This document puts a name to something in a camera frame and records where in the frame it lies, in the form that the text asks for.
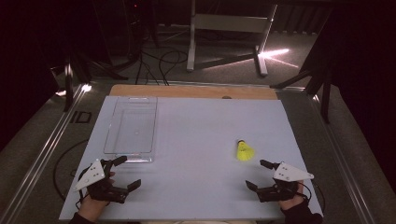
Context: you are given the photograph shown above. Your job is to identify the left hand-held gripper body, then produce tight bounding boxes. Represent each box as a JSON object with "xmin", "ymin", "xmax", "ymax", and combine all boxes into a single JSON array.
[{"xmin": 73, "ymin": 159, "xmax": 130, "ymax": 204}]

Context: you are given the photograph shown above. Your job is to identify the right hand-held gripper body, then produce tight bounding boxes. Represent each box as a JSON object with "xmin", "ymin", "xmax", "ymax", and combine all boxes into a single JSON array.
[{"xmin": 256, "ymin": 161, "xmax": 315, "ymax": 203}]

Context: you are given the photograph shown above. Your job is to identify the yellow shuttlecock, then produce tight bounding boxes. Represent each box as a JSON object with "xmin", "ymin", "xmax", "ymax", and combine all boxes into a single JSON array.
[{"xmin": 235, "ymin": 139, "xmax": 256, "ymax": 162}]

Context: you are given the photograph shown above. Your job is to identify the clear plastic tray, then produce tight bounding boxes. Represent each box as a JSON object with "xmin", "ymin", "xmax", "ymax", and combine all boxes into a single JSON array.
[{"xmin": 103, "ymin": 95, "xmax": 159, "ymax": 164}]

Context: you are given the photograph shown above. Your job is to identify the person's right hand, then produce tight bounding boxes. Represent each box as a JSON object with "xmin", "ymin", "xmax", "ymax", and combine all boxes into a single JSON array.
[{"xmin": 278, "ymin": 181, "xmax": 309, "ymax": 211}]

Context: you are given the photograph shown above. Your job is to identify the person's left hand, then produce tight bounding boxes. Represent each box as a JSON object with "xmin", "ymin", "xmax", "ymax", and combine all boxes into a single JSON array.
[{"xmin": 77, "ymin": 171, "xmax": 117, "ymax": 223}]

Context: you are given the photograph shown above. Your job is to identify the white table cover sheet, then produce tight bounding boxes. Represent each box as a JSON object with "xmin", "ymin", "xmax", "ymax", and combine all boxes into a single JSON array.
[{"xmin": 58, "ymin": 95, "xmax": 324, "ymax": 222}]

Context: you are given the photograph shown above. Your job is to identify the black stand legs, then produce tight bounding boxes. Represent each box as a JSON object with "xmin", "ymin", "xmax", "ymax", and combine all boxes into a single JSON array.
[
  {"xmin": 49, "ymin": 50, "xmax": 129, "ymax": 113},
  {"xmin": 269, "ymin": 60, "xmax": 333, "ymax": 124}
]

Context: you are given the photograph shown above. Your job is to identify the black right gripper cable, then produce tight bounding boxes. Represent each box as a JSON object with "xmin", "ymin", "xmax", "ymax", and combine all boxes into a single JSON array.
[{"xmin": 297, "ymin": 179, "xmax": 327, "ymax": 214}]

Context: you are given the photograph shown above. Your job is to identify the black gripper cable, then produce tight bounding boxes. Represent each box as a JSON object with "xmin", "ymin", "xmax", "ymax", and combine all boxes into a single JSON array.
[
  {"xmin": 75, "ymin": 189, "xmax": 87, "ymax": 210},
  {"xmin": 297, "ymin": 179, "xmax": 327, "ymax": 214}
]

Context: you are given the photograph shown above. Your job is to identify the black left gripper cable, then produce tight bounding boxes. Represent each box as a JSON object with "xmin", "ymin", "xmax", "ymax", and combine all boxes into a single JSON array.
[{"xmin": 75, "ymin": 189, "xmax": 87, "ymax": 210}]

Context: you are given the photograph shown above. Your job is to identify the black cable loop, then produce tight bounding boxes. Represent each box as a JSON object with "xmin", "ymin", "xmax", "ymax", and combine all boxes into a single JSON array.
[{"xmin": 52, "ymin": 139, "xmax": 90, "ymax": 202}]

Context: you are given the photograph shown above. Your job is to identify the aluminium floor rail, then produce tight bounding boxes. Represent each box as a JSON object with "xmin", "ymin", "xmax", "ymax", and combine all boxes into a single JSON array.
[
  {"xmin": 0, "ymin": 83, "xmax": 92, "ymax": 224},
  {"xmin": 310, "ymin": 92, "xmax": 396, "ymax": 224}
]

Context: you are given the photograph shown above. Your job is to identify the black floor cables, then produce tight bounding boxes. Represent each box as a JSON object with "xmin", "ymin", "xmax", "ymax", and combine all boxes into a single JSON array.
[{"xmin": 134, "ymin": 46, "xmax": 190, "ymax": 87}]

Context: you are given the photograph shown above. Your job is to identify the white metal stand frame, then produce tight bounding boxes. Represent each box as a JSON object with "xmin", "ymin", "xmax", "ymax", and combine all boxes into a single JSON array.
[{"xmin": 186, "ymin": 0, "xmax": 278, "ymax": 78}]

